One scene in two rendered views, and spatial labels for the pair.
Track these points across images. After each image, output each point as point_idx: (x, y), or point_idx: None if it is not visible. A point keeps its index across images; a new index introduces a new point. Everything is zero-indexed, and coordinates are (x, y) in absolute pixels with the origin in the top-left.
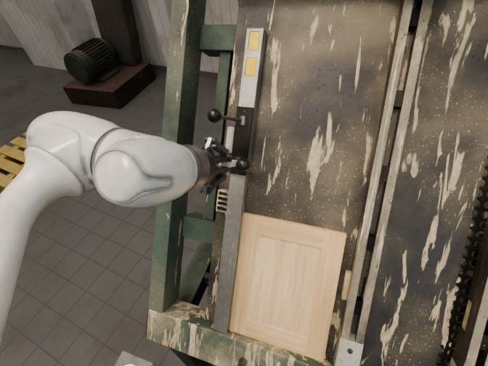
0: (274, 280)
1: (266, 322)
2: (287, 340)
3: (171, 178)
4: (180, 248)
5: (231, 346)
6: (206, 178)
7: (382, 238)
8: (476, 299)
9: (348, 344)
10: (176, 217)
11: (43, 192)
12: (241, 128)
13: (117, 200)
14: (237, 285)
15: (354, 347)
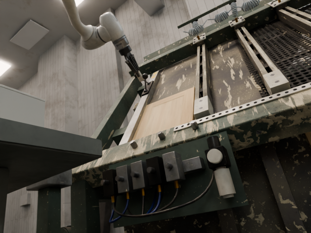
0: (160, 115)
1: (154, 131)
2: None
3: (117, 20)
4: (108, 142)
5: (128, 144)
6: (127, 42)
7: (205, 70)
8: (254, 64)
9: (199, 99)
10: (111, 124)
11: (84, 25)
12: (148, 85)
13: (103, 15)
14: (139, 126)
15: (202, 98)
